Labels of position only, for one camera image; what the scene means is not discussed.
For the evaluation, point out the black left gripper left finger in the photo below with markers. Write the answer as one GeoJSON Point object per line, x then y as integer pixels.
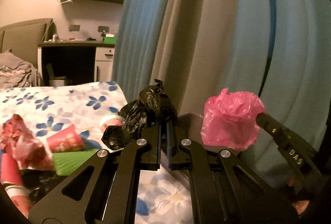
{"type": "Point", "coordinates": [104, 188]}

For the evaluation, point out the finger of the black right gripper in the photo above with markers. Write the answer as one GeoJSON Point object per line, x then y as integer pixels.
{"type": "Point", "coordinates": [302, 158]}

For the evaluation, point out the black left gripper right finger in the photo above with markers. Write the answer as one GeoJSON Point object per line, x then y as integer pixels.
{"type": "Point", "coordinates": [223, 189]}

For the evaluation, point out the green foam fruit net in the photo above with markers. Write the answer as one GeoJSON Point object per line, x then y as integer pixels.
{"type": "Point", "coordinates": [66, 163]}

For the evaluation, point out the pink plastic bag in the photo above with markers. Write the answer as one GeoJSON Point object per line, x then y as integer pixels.
{"type": "Point", "coordinates": [230, 120]}

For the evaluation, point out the black plastic trash bag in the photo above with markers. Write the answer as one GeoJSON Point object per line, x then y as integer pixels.
{"type": "Point", "coordinates": [152, 106]}

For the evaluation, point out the brown trash bin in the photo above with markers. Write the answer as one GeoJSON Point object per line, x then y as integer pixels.
{"type": "Point", "coordinates": [191, 123]}

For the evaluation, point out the blue floral bedsheet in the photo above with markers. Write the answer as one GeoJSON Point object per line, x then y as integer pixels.
{"type": "Point", "coordinates": [46, 110]}

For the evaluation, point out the white red paper cup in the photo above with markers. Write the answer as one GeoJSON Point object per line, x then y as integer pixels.
{"type": "Point", "coordinates": [112, 119]}

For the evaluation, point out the red white cup lower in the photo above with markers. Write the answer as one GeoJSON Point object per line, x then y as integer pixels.
{"type": "Point", "coordinates": [20, 197]}

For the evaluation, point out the red cylindrical cup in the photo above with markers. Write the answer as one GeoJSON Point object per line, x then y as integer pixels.
{"type": "Point", "coordinates": [10, 172]}

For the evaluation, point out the red crumpled wrapper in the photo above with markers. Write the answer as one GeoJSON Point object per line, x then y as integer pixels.
{"type": "Point", "coordinates": [19, 142]}

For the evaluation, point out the white box under desk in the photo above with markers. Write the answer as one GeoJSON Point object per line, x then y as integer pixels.
{"type": "Point", "coordinates": [58, 81]}

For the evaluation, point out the white drawer cabinet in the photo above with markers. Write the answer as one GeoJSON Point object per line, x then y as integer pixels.
{"type": "Point", "coordinates": [103, 64]}

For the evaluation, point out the dark desk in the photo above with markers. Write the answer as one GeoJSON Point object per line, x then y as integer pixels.
{"type": "Point", "coordinates": [74, 60]}

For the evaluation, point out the blue beige curtain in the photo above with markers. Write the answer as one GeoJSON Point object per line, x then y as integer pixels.
{"type": "Point", "coordinates": [276, 49]}

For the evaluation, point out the grey crumpled blanket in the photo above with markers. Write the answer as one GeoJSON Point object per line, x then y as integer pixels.
{"type": "Point", "coordinates": [16, 72]}

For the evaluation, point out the green box on desk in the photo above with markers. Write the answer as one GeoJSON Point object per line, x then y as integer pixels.
{"type": "Point", "coordinates": [110, 39]}

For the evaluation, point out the grey padded headboard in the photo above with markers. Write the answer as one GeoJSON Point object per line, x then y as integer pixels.
{"type": "Point", "coordinates": [22, 38]}

